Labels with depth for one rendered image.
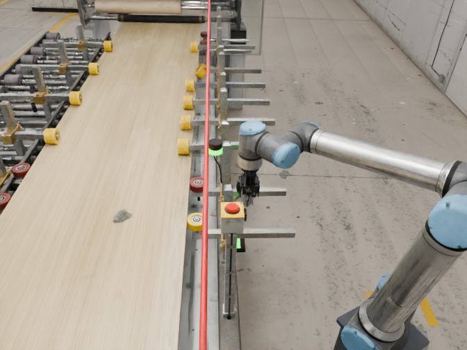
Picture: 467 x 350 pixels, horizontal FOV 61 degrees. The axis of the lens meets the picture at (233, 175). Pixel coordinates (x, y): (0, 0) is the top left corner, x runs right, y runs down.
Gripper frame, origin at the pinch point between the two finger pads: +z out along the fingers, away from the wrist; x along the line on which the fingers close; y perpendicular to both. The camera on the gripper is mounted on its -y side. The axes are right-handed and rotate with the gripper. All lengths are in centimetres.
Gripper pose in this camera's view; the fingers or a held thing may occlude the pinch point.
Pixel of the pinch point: (247, 202)
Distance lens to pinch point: 160.4
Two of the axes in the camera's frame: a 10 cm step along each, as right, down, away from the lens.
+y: 0.5, 5.9, -8.0
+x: 10.0, 0.0, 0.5
